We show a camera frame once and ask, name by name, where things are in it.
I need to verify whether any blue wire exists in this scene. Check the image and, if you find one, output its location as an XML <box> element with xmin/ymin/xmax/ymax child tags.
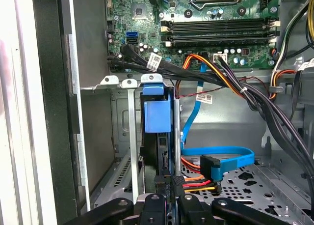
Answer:
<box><xmin>180</xmin><ymin>62</ymin><xmax>256</xmax><ymax>189</ymax></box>

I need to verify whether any green motherboard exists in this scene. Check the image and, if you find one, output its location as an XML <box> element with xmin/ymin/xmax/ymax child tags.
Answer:
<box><xmin>105</xmin><ymin>0</ymin><xmax>280</xmax><ymax>71</ymax></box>

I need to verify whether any yellow wire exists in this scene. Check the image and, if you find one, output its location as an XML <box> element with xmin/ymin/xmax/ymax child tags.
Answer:
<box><xmin>306</xmin><ymin>0</ymin><xmax>314</xmax><ymax>43</ymax></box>

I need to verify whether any CPU socket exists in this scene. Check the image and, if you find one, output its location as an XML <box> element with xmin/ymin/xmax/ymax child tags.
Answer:
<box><xmin>188</xmin><ymin>0</ymin><xmax>243</xmax><ymax>11</ymax></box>

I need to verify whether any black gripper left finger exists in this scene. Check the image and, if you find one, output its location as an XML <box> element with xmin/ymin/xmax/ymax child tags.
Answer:
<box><xmin>63</xmin><ymin>194</ymin><xmax>167</xmax><ymax>225</ymax></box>

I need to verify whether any black PC case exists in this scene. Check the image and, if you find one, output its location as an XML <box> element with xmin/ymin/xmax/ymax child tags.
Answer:
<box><xmin>12</xmin><ymin>0</ymin><xmax>314</xmax><ymax>225</ymax></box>

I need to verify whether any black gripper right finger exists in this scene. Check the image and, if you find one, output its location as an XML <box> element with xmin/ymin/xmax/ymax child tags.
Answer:
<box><xmin>178</xmin><ymin>194</ymin><xmax>290</xmax><ymax>225</ymax></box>

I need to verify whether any hard disk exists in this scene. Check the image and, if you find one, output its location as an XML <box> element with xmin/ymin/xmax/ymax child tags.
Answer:
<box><xmin>140</xmin><ymin>84</ymin><xmax>178</xmax><ymax>225</ymax></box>

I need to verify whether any black cable bundle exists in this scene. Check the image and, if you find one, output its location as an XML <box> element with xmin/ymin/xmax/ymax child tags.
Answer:
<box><xmin>107</xmin><ymin>44</ymin><xmax>314</xmax><ymax>186</ymax></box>

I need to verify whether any orange wire bundle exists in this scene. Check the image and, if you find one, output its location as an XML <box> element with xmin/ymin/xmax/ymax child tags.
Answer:
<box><xmin>176</xmin><ymin>54</ymin><xmax>247</xmax><ymax>99</ymax></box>

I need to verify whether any black RAM slot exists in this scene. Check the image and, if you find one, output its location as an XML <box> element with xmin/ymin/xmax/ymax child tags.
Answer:
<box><xmin>165</xmin><ymin>34</ymin><xmax>278</xmax><ymax>48</ymax></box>
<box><xmin>160</xmin><ymin>20</ymin><xmax>280</xmax><ymax>34</ymax></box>

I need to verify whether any grey metal disk bay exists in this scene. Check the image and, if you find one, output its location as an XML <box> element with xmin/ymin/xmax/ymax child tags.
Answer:
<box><xmin>79</xmin><ymin>74</ymin><xmax>184</xmax><ymax>208</ymax></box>

